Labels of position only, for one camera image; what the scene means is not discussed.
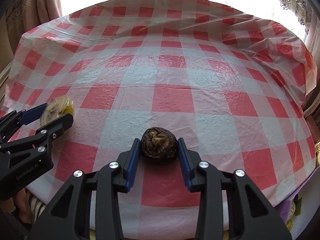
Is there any left hand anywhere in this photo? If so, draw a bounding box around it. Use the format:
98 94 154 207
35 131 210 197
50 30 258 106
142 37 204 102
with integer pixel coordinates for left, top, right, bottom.
1 188 33 224

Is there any dark passion fruit back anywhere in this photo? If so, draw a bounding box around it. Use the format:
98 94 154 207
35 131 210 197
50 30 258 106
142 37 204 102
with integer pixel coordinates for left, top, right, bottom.
140 127 178 165

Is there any cream cabinet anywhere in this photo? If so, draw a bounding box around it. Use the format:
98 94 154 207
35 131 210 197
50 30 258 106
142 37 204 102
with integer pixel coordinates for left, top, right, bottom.
0 62 12 86

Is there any left beige curtain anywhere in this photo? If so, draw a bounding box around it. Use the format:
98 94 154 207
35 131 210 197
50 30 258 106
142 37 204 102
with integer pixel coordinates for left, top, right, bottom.
5 0 62 43

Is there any striped towel cloth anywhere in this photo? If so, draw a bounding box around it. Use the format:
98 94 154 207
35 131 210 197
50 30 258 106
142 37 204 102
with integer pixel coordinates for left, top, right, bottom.
28 194 46 225

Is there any purple white cardboard box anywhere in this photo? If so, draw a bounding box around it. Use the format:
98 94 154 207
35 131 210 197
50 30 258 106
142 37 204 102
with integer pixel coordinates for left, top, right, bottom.
276 177 319 239

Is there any red white checkered tablecloth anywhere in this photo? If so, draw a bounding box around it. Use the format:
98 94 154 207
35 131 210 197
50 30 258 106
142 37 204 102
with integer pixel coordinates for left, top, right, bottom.
1 0 317 239

